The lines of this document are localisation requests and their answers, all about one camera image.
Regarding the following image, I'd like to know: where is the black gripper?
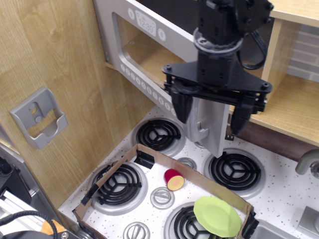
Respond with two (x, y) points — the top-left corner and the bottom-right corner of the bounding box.
(162, 51), (272, 135)

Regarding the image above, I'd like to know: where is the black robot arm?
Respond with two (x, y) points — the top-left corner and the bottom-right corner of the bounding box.
(162, 0), (273, 135)

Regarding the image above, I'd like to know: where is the hanging metal spatula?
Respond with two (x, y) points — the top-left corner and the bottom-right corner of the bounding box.
(225, 124), (235, 141)

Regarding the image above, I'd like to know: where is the grey stove knob middle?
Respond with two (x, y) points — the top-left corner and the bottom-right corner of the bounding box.
(178, 157), (197, 170)

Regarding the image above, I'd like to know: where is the back left black burner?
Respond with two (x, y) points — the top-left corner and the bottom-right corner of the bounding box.
(135, 119), (181, 151)

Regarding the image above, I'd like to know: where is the black burner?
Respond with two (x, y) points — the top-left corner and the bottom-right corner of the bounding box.
(135, 119), (181, 151)
(96, 164), (143, 206)
(173, 206), (214, 239)
(207, 150), (262, 191)

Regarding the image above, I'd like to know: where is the back right black burner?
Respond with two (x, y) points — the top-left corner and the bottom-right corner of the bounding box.
(207, 150), (262, 191)

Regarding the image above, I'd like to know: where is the wooden shelf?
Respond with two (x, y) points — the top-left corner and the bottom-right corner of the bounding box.
(104, 44), (319, 147)

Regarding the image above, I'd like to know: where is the red toy fruit half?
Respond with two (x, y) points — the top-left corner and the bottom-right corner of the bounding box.
(164, 169), (185, 191)

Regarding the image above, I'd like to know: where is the grey stove knob centre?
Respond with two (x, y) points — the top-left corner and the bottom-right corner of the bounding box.
(150, 187), (175, 210)

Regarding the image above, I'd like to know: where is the green toy plate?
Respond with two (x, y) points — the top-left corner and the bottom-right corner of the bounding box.
(193, 196), (242, 238)

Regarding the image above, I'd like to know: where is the grey toy faucet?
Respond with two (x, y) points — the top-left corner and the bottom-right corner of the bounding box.
(295, 149), (319, 179)

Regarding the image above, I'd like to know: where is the front left black burner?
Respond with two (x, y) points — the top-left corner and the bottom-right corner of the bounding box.
(96, 164), (143, 206)

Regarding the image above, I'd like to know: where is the front right black burner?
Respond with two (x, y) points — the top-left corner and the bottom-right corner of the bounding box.
(173, 206), (214, 239)

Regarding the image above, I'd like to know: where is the grey stove knob front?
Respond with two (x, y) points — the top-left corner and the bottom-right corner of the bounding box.
(123, 222), (151, 239)

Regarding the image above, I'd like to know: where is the grey toy sink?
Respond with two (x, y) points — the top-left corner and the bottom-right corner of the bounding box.
(251, 206), (319, 239)

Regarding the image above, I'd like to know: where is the orange object bottom left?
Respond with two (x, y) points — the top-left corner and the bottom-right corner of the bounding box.
(40, 220), (65, 235)

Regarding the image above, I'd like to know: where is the black device left edge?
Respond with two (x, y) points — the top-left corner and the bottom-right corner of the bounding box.
(0, 157), (32, 205)

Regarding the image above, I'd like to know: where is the cardboard barrier frame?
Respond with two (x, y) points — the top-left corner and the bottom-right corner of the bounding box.
(73, 144), (259, 239)

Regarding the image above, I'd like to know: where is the grey wall phone holder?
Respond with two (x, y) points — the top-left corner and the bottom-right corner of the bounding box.
(10, 87), (68, 149)

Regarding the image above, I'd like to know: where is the black braided cable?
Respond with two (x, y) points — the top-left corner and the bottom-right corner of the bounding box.
(0, 210), (59, 239)

